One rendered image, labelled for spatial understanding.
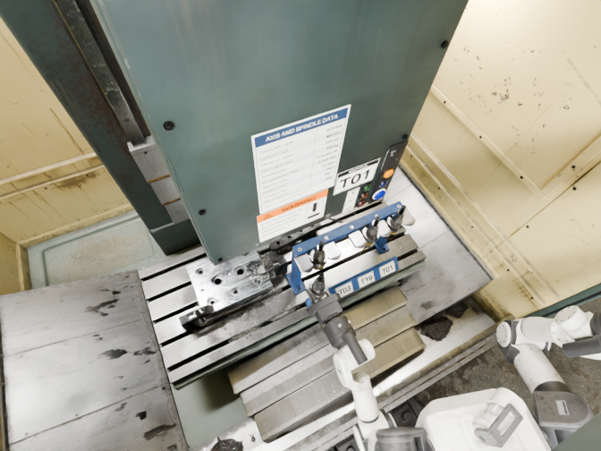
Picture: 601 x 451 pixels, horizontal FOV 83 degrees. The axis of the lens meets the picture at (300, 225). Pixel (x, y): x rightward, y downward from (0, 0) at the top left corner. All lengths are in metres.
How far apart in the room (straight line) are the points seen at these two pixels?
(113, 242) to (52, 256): 0.31
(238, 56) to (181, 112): 0.09
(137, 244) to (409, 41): 1.82
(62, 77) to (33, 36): 0.11
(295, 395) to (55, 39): 1.44
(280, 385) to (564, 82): 1.46
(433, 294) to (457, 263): 0.19
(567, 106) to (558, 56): 0.15
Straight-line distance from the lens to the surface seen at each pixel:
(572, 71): 1.32
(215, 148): 0.48
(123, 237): 2.15
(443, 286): 1.80
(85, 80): 1.20
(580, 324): 1.08
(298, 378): 1.58
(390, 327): 1.70
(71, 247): 2.26
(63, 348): 1.81
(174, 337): 1.51
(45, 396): 1.76
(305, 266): 1.19
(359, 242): 1.26
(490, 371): 2.67
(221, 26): 0.39
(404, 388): 1.59
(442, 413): 1.03
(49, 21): 1.12
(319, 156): 0.59
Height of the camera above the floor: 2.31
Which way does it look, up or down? 60 degrees down
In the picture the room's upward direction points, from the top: 5 degrees clockwise
